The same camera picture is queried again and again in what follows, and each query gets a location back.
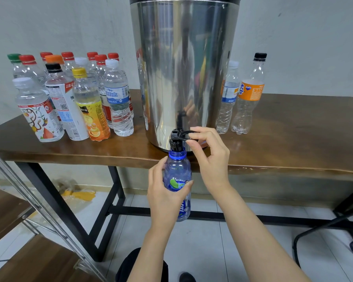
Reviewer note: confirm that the orange label black cap bottle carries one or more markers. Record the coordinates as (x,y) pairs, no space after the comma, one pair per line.
(250,94)

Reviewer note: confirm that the yellow label plastic bottle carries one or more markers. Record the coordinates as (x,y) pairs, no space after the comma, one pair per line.
(92,114)

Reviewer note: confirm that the person's right forearm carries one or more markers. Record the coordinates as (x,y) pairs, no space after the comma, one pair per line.
(259,240)

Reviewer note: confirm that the orange cap clear plastic bottle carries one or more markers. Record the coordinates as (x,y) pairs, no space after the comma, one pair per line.
(53,58)

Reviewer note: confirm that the wooden metal shelf rack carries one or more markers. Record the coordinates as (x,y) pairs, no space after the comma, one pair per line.
(3,217)

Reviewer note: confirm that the green label plastic water bottle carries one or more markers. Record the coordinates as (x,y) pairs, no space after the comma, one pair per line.
(14,63)

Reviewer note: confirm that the slim blue label plastic bottle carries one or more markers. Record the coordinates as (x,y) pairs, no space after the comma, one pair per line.
(228,97)

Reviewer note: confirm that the stainless steel water dispenser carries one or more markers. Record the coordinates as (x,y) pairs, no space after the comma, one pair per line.
(185,67)

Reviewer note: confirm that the wooden stool with black frame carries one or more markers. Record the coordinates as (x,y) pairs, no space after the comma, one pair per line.
(350,217)

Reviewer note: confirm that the white cap blue label bottle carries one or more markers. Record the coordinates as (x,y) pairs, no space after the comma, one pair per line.
(120,105)

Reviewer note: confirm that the blue cap plastic bottle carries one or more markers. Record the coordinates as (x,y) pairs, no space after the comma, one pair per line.
(176,170)

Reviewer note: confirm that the green red label plastic bottle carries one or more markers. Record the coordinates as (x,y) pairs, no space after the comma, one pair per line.
(92,54)

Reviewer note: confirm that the white patterned label plastic bottle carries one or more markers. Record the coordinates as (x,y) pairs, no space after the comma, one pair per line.
(40,117)

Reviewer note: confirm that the black metal table frame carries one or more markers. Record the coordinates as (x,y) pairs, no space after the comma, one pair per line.
(115,208)

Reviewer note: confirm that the white-cap blue-label bottle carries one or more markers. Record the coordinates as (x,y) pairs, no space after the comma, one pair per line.
(82,62)

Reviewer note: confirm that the person's black trouser leg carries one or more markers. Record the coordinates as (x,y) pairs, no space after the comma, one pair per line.
(135,267)

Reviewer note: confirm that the person's left hand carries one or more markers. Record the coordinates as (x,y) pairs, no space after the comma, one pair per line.
(165,205)

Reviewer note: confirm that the person's right hand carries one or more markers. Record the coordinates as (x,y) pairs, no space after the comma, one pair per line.
(213,164)

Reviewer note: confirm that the yellow debris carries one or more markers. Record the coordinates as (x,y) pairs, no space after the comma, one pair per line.
(76,195)

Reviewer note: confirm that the person's black shoe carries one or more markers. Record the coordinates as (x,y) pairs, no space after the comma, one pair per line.
(187,277)

